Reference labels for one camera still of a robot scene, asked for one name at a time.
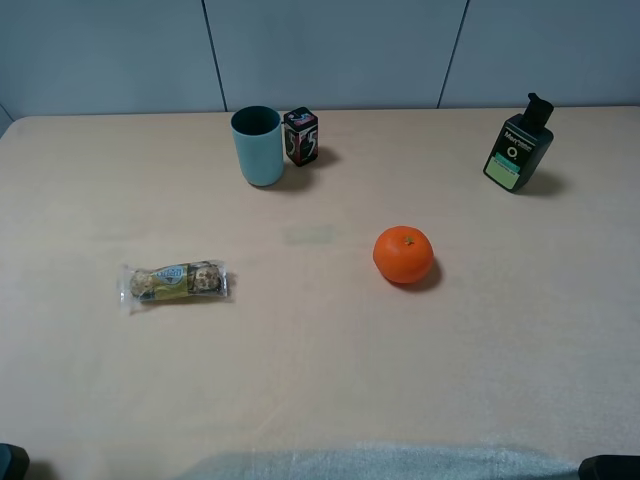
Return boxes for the snack bar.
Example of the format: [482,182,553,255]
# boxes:
[117,259,232,314]

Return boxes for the black object bottom right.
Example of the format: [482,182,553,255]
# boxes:
[578,455,640,480]

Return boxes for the black object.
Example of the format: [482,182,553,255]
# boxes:
[578,455,640,480]
[0,443,30,480]

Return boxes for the black object bottom left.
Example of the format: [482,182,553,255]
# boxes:
[0,443,30,480]

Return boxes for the orange mandarin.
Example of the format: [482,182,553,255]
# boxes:
[373,226,435,284]

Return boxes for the black gum box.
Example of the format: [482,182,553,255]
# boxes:
[283,107,319,167]

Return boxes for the light blue cup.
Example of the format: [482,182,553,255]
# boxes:
[230,106,284,187]

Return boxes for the grey cloth at table edge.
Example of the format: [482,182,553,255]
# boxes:
[179,444,579,479]

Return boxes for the dark green lotion bottle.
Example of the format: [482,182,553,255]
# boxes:
[483,92,554,193]

